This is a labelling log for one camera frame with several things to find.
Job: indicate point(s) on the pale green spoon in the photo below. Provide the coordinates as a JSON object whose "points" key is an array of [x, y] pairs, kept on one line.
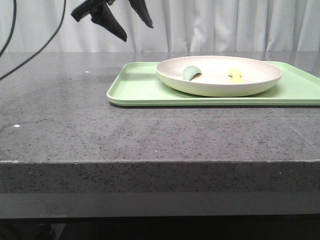
{"points": [[191, 72]]}

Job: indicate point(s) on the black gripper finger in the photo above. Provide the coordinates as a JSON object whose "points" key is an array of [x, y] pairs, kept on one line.
{"points": [[102, 16], [140, 7]]}

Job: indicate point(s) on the grey pleated curtain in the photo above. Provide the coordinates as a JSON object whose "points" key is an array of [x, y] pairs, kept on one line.
{"points": [[178, 26]]}

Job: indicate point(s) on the light green plastic tray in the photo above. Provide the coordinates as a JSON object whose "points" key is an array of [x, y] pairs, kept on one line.
{"points": [[138, 85]]}

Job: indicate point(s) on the cream round plate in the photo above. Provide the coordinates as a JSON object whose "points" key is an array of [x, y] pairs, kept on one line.
{"points": [[258, 76]]}

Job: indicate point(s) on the yellow plastic fork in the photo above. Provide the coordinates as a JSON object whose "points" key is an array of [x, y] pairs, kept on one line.
{"points": [[235, 75]]}

